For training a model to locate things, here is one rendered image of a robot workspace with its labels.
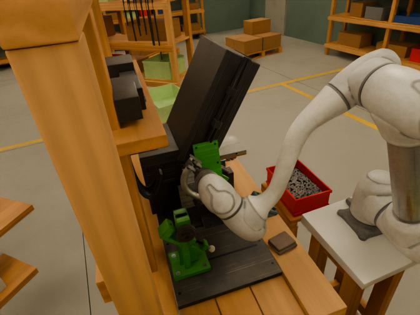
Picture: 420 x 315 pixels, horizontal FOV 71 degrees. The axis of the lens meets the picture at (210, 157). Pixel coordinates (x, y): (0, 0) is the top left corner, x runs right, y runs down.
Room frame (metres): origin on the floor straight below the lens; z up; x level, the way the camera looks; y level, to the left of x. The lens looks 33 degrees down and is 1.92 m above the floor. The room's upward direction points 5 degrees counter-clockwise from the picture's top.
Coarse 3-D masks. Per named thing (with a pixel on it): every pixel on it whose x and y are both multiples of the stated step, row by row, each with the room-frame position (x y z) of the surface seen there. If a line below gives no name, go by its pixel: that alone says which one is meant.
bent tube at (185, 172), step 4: (192, 156) 1.06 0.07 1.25; (196, 160) 1.06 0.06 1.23; (184, 172) 1.04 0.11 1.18; (188, 172) 1.04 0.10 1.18; (184, 176) 1.03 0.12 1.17; (184, 180) 1.03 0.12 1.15; (184, 184) 1.02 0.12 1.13; (184, 188) 1.02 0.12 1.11; (188, 188) 1.02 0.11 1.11; (188, 192) 1.01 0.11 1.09; (192, 192) 1.02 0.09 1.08; (196, 192) 1.03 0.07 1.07; (192, 196) 1.01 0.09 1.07; (196, 196) 1.02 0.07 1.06; (200, 200) 1.01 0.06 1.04
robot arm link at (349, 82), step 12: (384, 48) 0.83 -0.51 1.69; (360, 60) 0.82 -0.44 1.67; (372, 60) 0.79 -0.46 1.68; (384, 60) 0.77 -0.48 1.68; (396, 60) 0.78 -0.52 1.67; (348, 72) 0.81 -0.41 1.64; (360, 72) 0.77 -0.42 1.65; (372, 72) 0.73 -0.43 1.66; (336, 84) 0.80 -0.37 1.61; (348, 84) 0.78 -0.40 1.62; (360, 84) 0.74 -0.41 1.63; (348, 96) 0.77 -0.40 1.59; (360, 96) 0.73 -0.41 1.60
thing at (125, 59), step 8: (112, 56) 1.36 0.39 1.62; (120, 56) 1.35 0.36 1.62; (128, 56) 1.34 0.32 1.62; (112, 64) 1.22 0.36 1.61; (120, 64) 1.22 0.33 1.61; (128, 64) 1.23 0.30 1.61; (112, 72) 1.21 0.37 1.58; (112, 80) 1.01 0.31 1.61; (120, 80) 1.00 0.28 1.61; (128, 80) 1.00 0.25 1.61; (136, 80) 0.99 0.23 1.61; (136, 88) 0.91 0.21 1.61; (144, 96) 0.98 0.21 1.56; (144, 104) 0.91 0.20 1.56
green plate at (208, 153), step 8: (192, 144) 1.12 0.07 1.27; (200, 144) 1.12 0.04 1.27; (208, 144) 1.13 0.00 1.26; (216, 144) 1.13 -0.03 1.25; (200, 152) 1.11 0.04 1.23; (208, 152) 1.12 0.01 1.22; (216, 152) 1.12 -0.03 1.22; (200, 160) 1.10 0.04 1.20; (208, 160) 1.11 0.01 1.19; (216, 160) 1.11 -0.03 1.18; (208, 168) 1.10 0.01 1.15; (216, 168) 1.10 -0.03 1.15
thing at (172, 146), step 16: (176, 144) 1.19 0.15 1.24; (144, 160) 1.10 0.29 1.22; (160, 160) 1.12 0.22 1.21; (176, 160) 1.13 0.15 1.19; (144, 176) 1.10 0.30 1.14; (176, 176) 1.13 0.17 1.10; (160, 192) 1.11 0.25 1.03; (176, 192) 1.13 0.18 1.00; (160, 208) 1.11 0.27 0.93; (176, 208) 1.13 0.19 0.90
